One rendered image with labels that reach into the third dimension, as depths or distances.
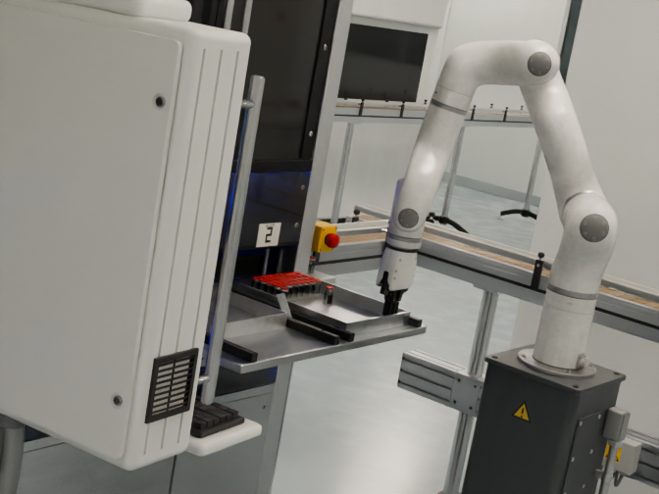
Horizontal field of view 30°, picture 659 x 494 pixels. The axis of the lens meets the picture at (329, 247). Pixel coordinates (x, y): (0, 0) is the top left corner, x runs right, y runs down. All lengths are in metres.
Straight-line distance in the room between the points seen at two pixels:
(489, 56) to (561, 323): 0.65
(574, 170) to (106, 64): 1.26
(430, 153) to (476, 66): 0.22
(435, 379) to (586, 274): 1.15
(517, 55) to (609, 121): 1.49
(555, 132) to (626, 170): 1.38
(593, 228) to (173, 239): 1.15
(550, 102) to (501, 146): 9.01
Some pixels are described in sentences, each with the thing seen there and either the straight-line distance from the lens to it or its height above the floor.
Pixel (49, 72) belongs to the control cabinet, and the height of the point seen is 1.43.
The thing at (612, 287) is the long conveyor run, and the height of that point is 0.95.
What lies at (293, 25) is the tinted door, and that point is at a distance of 3.03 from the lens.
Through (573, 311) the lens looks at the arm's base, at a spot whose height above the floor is 1.01.
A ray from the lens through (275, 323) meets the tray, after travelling 2.79.
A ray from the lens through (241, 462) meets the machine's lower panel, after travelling 3.32.
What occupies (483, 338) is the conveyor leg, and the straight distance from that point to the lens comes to 3.86.
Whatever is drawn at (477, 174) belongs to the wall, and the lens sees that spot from 12.03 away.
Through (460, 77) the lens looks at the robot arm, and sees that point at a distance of 2.85.
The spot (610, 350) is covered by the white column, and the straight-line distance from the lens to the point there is 4.30.
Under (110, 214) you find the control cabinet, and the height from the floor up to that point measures 1.23.
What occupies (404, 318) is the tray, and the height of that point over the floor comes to 0.90.
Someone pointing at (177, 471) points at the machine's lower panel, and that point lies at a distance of 3.13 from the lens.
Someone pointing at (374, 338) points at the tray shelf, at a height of 0.88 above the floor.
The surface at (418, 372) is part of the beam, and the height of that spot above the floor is 0.50.
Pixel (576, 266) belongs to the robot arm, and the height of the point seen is 1.12.
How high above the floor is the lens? 1.64
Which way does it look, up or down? 12 degrees down
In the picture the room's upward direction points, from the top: 10 degrees clockwise
